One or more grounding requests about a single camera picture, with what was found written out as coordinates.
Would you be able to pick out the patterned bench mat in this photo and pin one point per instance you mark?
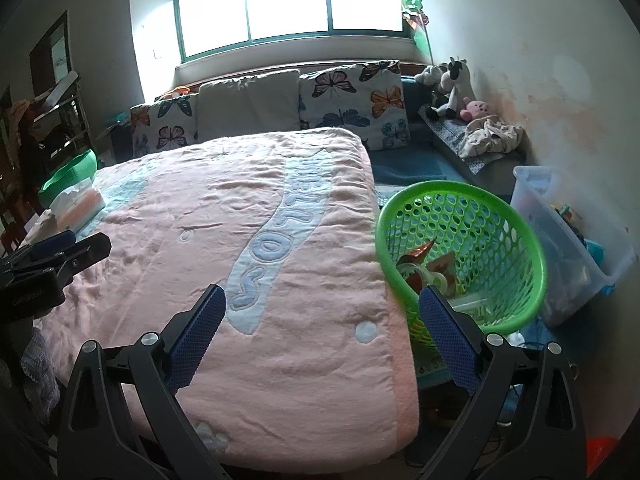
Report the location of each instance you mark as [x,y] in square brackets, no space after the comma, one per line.
[445,132]

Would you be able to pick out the tissue pack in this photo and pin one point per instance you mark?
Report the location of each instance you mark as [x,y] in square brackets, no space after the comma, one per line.
[77,207]

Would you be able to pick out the clear plastic storage box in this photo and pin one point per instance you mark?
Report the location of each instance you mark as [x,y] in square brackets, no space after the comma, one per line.
[575,260]

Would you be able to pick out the colourful pinwheel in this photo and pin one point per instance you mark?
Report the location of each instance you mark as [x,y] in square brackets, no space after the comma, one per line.
[415,15]

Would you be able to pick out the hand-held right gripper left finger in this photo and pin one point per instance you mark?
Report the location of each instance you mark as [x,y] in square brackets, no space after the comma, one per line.
[197,330]

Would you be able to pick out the pink blanket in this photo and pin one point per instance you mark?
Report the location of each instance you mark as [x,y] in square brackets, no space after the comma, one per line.
[200,210]

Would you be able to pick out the green plastic tub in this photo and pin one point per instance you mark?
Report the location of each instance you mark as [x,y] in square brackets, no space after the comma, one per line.
[70,172]

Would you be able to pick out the crumpled printed cloth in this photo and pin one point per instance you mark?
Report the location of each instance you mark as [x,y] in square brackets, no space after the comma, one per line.
[492,137]

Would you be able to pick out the metal rack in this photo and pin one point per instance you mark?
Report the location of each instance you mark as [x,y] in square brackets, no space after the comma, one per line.
[62,110]

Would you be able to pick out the clear rectangular plastic container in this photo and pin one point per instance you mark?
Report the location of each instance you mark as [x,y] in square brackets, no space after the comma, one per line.
[470,306]

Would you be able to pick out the pink plush toy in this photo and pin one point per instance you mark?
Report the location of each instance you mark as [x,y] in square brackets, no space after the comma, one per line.
[475,110]

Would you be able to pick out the red snack wrapper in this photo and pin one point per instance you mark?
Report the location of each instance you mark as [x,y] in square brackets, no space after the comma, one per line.
[425,257]

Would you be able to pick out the red box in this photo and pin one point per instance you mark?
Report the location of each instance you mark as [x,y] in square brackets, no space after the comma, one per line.
[602,457]

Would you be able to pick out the small butterfly print pillow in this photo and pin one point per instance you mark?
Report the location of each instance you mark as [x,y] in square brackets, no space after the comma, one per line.
[165,125]

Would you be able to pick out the window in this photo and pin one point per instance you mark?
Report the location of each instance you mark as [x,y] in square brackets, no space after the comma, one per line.
[290,5]

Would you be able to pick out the large butterfly print pillow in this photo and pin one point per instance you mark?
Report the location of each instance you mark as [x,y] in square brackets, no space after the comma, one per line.
[355,102]

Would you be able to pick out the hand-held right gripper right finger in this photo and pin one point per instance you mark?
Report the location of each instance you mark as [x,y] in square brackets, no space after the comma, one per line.
[450,335]

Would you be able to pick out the cow plush toy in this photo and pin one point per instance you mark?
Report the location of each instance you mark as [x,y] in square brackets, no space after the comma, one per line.
[457,85]

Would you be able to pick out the green plastic basket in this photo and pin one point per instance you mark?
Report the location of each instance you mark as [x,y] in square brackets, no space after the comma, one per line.
[530,260]

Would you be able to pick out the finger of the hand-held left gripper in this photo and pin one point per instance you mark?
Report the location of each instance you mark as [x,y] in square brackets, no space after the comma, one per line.
[80,257]
[52,241]

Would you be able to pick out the orange plush toy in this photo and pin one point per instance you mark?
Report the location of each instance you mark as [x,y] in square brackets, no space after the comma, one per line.
[176,94]

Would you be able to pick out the grey plush toy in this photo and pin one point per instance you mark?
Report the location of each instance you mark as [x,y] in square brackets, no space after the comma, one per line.
[429,76]

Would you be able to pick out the grey knitted cloth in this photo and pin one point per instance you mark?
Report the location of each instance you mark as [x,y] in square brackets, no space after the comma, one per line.
[40,370]

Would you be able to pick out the plain beige cushion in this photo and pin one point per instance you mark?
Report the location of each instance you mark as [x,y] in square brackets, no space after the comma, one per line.
[247,105]

